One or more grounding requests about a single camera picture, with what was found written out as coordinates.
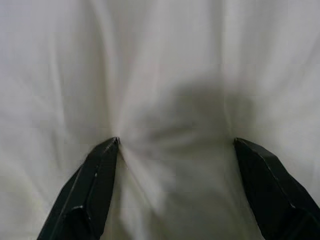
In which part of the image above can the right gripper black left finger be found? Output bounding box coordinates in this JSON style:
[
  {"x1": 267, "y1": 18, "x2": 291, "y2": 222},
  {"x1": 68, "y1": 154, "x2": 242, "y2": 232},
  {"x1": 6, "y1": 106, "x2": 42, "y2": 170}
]
[{"x1": 37, "y1": 136, "x2": 122, "y2": 240}]

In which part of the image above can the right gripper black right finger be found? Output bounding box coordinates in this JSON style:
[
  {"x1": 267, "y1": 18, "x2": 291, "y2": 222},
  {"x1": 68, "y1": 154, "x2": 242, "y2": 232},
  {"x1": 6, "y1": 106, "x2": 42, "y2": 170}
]
[{"x1": 232, "y1": 136, "x2": 320, "y2": 240}]

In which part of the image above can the cream white blanket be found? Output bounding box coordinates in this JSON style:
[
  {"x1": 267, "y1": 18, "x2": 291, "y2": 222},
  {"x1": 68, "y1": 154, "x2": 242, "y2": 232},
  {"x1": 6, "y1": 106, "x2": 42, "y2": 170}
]
[{"x1": 0, "y1": 0, "x2": 320, "y2": 240}]

